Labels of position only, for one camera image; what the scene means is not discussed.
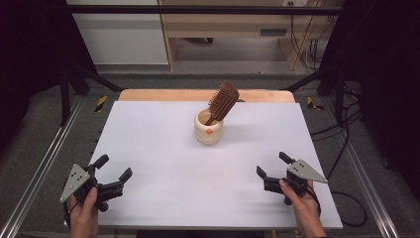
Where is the person's right hand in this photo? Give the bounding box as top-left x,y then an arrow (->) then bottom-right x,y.
278,178 -> 322,230

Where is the white power socket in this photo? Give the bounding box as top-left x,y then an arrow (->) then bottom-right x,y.
282,0 -> 309,8

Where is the black horizontal frame bar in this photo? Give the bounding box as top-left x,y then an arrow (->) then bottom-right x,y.
65,4 -> 345,16

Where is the dark curtain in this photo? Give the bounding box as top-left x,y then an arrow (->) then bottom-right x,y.
321,0 -> 420,192
0,0 -> 97,150

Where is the bundle of desk cables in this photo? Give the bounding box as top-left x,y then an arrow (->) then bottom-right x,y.
288,14 -> 331,72

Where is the black frame post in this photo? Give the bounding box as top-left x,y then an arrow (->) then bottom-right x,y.
335,65 -> 347,127
58,62 -> 72,127

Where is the brown wooden hairbrush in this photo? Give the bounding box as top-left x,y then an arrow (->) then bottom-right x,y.
204,81 -> 241,127

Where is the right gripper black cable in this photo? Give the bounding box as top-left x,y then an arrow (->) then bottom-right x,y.
306,183 -> 322,217

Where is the cream ribbed cup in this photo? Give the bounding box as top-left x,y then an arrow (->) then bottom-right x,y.
193,108 -> 225,146

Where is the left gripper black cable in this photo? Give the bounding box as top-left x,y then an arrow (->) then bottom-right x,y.
61,201 -> 81,229

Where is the person's left hand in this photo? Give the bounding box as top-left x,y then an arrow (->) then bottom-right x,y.
68,186 -> 100,232

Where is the white cabinet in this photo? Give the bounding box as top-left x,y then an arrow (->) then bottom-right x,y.
65,0 -> 169,66

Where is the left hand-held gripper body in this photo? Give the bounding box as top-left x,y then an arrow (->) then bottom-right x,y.
59,163 -> 126,213

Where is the silver metal rail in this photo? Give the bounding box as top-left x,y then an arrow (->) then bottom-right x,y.
0,95 -> 84,238
321,98 -> 401,238

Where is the light wooden table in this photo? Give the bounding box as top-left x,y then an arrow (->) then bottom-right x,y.
118,88 -> 296,103

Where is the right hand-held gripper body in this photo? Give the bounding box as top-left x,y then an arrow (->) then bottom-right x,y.
263,160 -> 329,205

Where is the black looped floor cable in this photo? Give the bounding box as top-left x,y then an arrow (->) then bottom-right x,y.
330,190 -> 368,228

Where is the black diagonal frame strut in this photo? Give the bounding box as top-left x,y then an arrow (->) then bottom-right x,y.
70,62 -> 125,93
280,65 -> 335,93

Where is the grey desk label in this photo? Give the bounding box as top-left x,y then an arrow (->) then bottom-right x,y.
260,28 -> 287,37

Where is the yellow black hazard tape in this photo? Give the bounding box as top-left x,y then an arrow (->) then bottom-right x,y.
306,96 -> 325,112
94,95 -> 109,113

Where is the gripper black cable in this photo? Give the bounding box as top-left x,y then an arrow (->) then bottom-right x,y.
61,201 -> 81,229
306,183 -> 322,217

